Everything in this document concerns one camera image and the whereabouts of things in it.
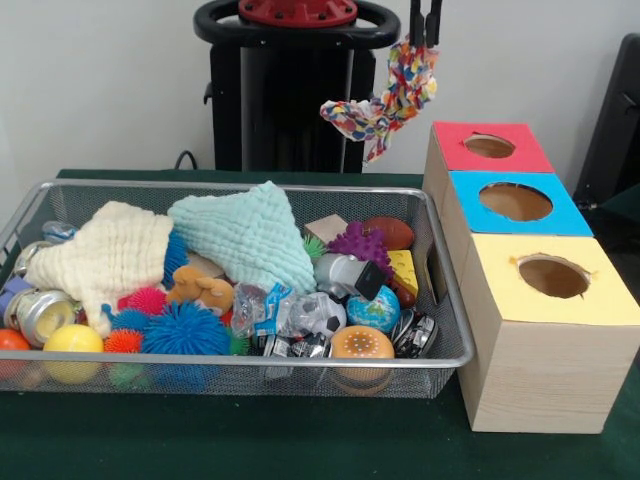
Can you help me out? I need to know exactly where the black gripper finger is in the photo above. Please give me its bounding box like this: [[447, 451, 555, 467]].
[[408, 0, 427, 47], [423, 0, 444, 49]]

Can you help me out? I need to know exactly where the multicoloured knotted cloth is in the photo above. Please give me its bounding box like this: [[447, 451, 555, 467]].
[[319, 34, 441, 169]]

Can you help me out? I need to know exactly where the light blue muslin cloth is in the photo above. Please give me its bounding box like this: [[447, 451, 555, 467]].
[[167, 180, 317, 294]]

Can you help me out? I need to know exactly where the shallow metal mesh bin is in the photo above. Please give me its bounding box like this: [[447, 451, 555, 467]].
[[0, 178, 475, 400]]

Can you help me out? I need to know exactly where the wooden box with three holes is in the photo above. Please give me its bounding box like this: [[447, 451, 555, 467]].
[[422, 120, 640, 434]]

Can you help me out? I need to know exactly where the brown toy football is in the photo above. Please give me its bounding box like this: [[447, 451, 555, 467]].
[[360, 215, 416, 251]]

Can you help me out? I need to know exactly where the purple spiky ball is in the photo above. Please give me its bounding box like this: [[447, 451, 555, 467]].
[[327, 221, 396, 276]]

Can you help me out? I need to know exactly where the yellow cheese toy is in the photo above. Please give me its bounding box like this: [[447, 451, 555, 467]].
[[387, 248, 421, 301]]

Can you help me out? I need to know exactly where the dark green table cloth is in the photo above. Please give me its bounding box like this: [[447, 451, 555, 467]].
[[0, 168, 640, 480], [599, 185, 640, 214]]

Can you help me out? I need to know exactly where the blue globe ball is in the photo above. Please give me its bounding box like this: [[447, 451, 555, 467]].
[[346, 284, 402, 331]]

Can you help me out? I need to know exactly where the toy burger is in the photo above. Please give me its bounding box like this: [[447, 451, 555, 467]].
[[330, 324, 396, 396]]

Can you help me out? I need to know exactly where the cream muslin cloth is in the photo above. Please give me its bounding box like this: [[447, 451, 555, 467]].
[[23, 200, 175, 339]]

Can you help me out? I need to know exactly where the large blue spiky ball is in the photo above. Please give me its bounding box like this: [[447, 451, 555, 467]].
[[141, 300, 231, 356]]

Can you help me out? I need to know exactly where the yellow smooth ball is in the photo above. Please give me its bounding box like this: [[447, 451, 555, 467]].
[[43, 323, 105, 384]]

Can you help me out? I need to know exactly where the orange smooth ball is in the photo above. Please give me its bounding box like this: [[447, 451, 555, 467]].
[[0, 328, 32, 379]]

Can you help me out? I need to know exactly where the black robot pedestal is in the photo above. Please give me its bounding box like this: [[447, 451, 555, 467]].
[[193, 0, 402, 174]]

